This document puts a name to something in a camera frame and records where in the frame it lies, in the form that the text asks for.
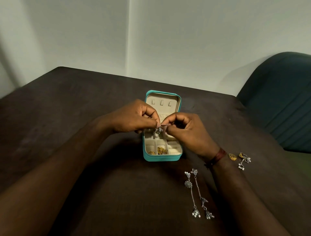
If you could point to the green fabric cover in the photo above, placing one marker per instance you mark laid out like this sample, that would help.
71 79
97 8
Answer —
303 163

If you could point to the small silver drop earring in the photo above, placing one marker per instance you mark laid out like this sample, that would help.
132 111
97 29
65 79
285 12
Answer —
159 130

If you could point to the person's right forearm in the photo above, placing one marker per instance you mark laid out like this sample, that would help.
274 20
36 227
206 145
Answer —
243 201

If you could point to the gold flower earring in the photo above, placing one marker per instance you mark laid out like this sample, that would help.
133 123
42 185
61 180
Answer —
161 150

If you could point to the person's right hand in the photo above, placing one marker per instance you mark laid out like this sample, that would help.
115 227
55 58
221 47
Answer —
192 136

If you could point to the person's left hand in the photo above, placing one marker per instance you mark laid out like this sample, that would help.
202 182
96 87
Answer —
131 119

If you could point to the silver pearl cluster earring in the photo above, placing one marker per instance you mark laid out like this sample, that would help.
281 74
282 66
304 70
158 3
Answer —
241 166

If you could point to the person's left forearm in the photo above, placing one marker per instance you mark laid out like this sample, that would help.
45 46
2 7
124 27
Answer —
48 189

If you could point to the teal jewelry box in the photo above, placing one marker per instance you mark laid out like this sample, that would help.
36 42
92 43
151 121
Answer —
161 158

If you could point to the red thread wristband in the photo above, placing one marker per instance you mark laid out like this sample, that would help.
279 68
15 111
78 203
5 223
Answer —
218 155

